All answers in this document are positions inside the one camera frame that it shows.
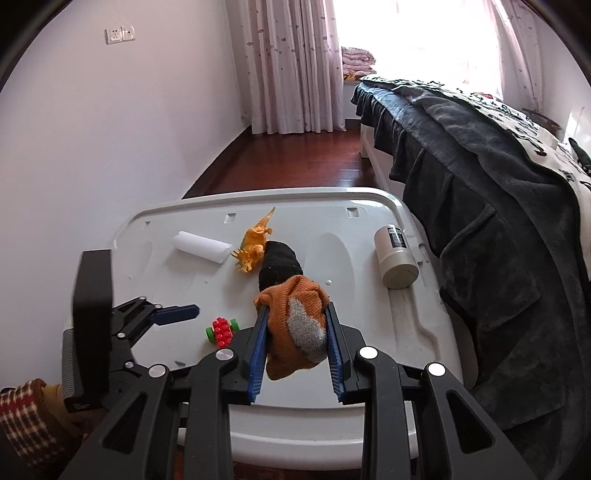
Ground orange grey black sock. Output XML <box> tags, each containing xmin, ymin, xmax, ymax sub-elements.
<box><xmin>254</xmin><ymin>241</ymin><xmax>329</xmax><ymax>381</ymax></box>

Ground white paper roll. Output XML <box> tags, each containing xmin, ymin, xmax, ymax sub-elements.
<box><xmin>172</xmin><ymin>231</ymin><xmax>233</xmax><ymax>264</ymax></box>

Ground orange toy dinosaur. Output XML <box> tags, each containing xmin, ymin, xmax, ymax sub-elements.
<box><xmin>230</xmin><ymin>208</ymin><xmax>276</xmax><ymax>273</ymax></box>

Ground beige cylindrical canister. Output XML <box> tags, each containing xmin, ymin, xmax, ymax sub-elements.
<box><xmin>374</xmin><ymin>224</ymin><xmax>419</xmax><ymax>290</ymax></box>

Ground red green toy wheel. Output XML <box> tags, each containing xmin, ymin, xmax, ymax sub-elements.
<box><xmin>205</xmin><ymin>317</ymin><xmax>239</xmax><ymax>349</ymax></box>

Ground white plastic storage box lid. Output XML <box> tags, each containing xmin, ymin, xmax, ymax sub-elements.
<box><xmin>62</xmin><ymin>186</ymin><xmax>465</xmax><ymax>471</ymax></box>

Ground dark grey blanket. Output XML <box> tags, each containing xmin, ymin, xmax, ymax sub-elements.
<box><xmin>356</xmin><ymin>87</ymin><xmax>590</xmax><ymax>479</ymax></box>

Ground pink patterned curtain left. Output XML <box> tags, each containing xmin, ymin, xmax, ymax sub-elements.
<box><xmin>226</xmin><ymin>1</ymin><xmax>346</xmax><ymax>134</ymax></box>

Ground folded pink quilts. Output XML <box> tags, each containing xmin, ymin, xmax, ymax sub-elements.
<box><xmin>342</xmin><ymin>47</ymin><xmax>376</xmax><ymax>81</ymax></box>

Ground bed with patterned sheet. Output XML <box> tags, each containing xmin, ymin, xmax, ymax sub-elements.
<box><xmin>352</xmin><ymin>76</ymin><xmax>590</xmax><ymax>262</ymax></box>

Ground pink curtain right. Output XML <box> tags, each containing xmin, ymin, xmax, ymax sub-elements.
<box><xmin>490</xmin><ymin>1</ymin><xmax>544</xmax><ymax>113</ymax></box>

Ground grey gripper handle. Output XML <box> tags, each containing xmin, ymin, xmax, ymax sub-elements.
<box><xmin>61</xmin><ymin>328</ymin><xmax>76</xmax><ymax>398</ymax></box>

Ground white wall socket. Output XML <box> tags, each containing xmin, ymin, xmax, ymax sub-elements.
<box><xmin>104</xmin><ymin>26</ymin><xmax>135</xmax><ymax>45</ymax></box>

